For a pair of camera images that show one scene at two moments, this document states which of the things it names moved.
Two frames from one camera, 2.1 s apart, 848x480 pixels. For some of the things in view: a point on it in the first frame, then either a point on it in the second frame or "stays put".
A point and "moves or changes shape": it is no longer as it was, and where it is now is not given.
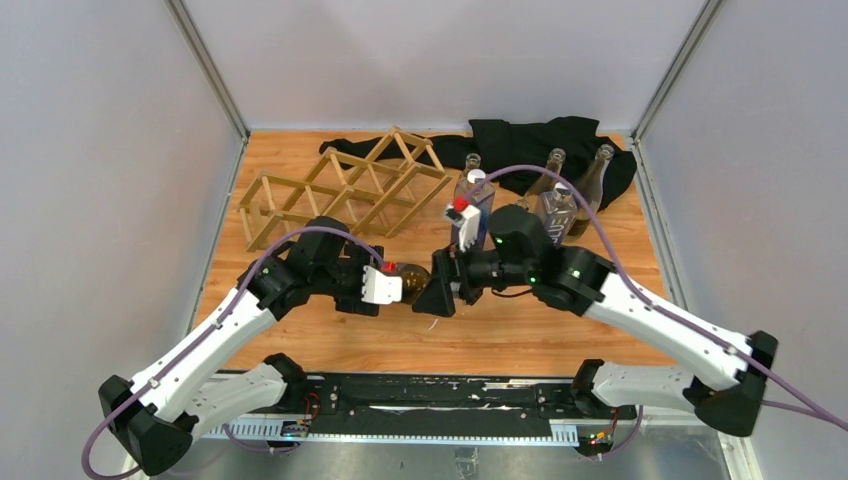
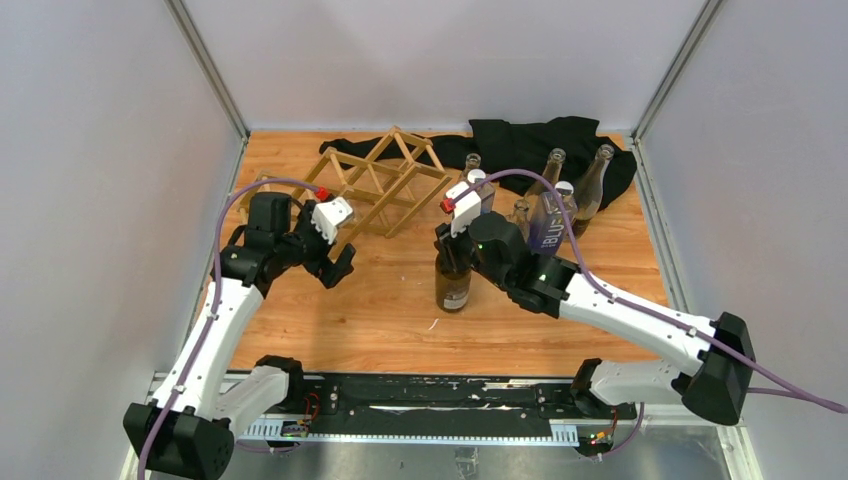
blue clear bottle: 559,212 stays put
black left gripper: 359,256 → 331,273
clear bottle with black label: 546,179 stays put
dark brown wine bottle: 415,278 moves or changes shape
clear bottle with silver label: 590,184 stays put
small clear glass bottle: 472,161 stays put
